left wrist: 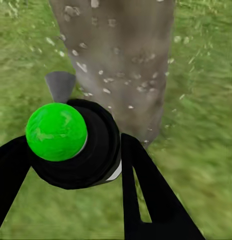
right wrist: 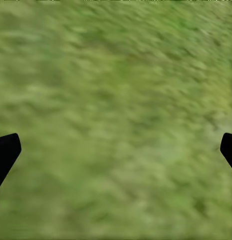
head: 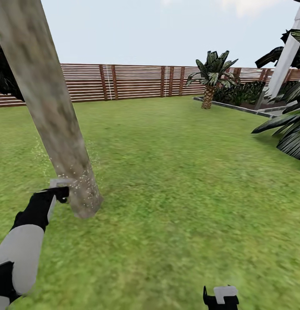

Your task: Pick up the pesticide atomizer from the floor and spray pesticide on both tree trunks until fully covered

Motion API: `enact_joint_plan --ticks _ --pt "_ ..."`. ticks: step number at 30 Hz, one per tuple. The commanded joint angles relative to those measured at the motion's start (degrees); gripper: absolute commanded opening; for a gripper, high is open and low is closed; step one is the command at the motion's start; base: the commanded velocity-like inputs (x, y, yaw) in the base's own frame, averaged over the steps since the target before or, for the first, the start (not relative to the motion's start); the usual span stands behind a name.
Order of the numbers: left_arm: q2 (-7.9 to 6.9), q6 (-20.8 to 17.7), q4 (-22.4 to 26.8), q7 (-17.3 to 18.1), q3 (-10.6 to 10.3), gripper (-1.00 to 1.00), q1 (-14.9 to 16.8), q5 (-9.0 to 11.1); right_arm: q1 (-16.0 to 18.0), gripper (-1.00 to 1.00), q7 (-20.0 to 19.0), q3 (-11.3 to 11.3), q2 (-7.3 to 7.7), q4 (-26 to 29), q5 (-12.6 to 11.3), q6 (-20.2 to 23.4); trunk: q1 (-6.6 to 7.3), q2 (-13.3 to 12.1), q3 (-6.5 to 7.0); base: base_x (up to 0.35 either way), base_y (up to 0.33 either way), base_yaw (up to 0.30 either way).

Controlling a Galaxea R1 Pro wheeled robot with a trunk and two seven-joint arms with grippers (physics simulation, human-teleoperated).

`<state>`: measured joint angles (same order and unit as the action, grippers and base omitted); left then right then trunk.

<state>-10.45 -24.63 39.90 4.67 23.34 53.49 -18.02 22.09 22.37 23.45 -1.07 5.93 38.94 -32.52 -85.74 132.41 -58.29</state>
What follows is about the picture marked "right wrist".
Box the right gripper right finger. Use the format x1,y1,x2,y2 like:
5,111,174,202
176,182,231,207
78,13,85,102
220,133,232,167

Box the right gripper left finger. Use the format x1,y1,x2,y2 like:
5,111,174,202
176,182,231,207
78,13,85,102
0,133,21,186

